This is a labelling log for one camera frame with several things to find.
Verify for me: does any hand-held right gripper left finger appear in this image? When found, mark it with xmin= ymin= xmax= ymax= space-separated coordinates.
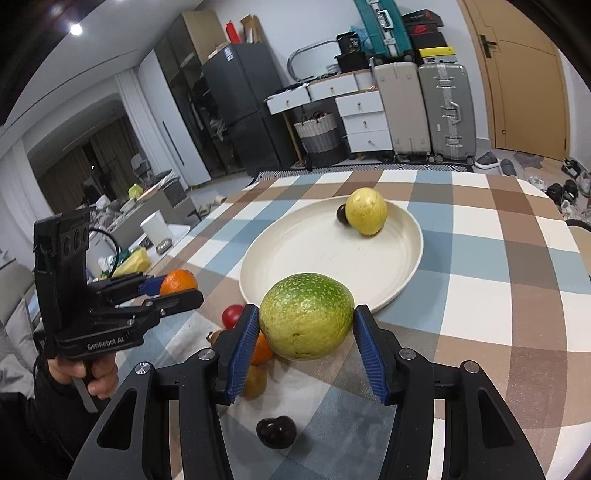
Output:
xmin=81 ymin=304 xmax=262 ymax=480

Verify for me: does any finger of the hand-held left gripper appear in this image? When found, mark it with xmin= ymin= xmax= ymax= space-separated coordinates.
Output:
xmin=92 ymin=288 xmax=205 ymax=334
xmin=88 ymin=271 xmax=163 ymax=305

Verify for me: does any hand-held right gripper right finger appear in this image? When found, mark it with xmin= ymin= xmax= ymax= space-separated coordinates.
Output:
xmin=353 ymin=305 xmax=548 ymax=480

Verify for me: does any orange tangerine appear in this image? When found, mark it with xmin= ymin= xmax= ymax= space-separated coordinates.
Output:
xmin=160 ymin=270 xmax=198 ymax=297
xmin=249 ymin=332 xmax=274 ymax=366

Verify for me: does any green speckled passion fruit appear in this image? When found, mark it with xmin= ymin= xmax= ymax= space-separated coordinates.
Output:
xmin=259 ymin=273 xmax=355 ymax=361

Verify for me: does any cream round plate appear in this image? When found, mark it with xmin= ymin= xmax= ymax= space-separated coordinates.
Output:
xmin=239 ymin=196 xmax=424 ymax=315

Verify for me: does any person's left forearm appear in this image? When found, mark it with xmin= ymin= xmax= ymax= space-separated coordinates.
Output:
xmin=0 ymin=364 xmax=109 ymax=480

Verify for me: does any person's left hand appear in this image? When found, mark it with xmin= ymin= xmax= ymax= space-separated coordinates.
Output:
xmin=47 ymin=353 xmax=120 ymax=400

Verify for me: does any yellow cloth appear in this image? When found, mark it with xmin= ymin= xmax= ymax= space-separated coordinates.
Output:
xmin=111 ymin=247 xmax=152 ymax=278

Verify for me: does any white cylinder bin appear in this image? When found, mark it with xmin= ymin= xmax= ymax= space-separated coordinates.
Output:
xmin=140 ymin=211 xmax=172 ymax=247

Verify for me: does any beige slipper pair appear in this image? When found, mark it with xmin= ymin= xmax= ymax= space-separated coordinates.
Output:
xmin=198 ymin=193 xmax=228 ymax=215

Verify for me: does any grey office chair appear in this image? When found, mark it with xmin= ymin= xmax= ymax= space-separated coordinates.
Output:
xmin=130 ymin=154 xmax=155 ymax=183

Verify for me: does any checked tablecloth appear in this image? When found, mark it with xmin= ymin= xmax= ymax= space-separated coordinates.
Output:
xmin=99 ymin=168 xmax=591 ymax=480

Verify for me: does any yellow passion fruit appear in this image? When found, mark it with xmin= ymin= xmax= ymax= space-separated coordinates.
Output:
xmin=345 ymin=187 xmax=389 ymax=237

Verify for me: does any white wardrobe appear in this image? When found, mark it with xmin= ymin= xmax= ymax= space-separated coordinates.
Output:
xmin=137 ymin=48 xmax=213 ymax=189

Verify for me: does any striped rug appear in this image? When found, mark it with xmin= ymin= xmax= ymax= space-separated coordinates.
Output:
xmin=249 ymin=166 xmax=476 ymax=185

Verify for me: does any dark glass-door wardrobe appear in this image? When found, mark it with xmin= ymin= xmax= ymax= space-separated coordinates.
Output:
xmin=154 ymin=11 xmax=232 ymax=183

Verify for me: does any dark grey fridge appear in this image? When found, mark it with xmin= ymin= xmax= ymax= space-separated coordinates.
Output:
xmin=201 ymin=42 xmax=298 ymax=176

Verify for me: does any woven laundry basket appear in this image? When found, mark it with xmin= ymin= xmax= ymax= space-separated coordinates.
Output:
xmin=293 ymin=111 xmax=348 ymax=167

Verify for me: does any white drawer unit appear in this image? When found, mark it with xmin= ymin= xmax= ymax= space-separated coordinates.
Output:
xmin=335 ymin=92 xmax=395 ymax=155

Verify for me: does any beige suitcase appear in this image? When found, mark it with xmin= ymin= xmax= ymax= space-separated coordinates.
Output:
xmin=373 ymin=60 xmax=432 ymax=162

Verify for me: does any black sandal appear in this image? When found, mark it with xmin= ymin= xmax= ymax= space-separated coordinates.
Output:
xmin=545 ymin=182 xmax=578 ymax=204

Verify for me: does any grey floor mat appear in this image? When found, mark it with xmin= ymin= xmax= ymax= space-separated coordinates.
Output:
xmin=513 ymin=152 xmax=548 ymax=172

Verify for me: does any silver suitcase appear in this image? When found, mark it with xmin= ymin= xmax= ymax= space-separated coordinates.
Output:
xmin=418 ymin=62 xmax=477 ymax=166

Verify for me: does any white desk with drawers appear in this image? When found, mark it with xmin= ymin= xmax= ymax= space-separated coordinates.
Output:
xmin=265 ymin=69 xmax=382 ymax=116

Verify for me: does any cardboard box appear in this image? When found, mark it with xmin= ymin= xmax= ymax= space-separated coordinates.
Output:
xmin=239 ymin=15 xmax=265 ymax=44

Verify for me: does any black storage box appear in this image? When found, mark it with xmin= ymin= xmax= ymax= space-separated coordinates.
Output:
xmin=335 ymin=53 xmax=375 ymax=73

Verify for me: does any wooden door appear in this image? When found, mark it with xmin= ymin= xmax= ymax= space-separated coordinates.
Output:
xmin=462 ymin=0 xmax=570 ymax=162

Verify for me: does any black bag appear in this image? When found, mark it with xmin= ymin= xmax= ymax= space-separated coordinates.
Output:
xmin=335 ymin=32 xmax=365 ymax=56

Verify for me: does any yellow and black shoe box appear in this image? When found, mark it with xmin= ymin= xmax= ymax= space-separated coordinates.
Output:
xmin=419 ymin=46 xmax=458 ymax=65

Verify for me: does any teal suitcase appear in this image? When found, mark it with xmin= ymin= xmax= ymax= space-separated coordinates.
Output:
xmin=353 ymin=0 xmax=414 ymax=58

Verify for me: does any black cable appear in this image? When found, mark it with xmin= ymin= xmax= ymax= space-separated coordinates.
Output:
xmin=88 ymin=227 xmax=124 ymax=278

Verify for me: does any curved metal tube frame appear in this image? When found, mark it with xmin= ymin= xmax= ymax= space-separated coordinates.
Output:
xmin=287 ymin=41 xmax=338 ymax=79

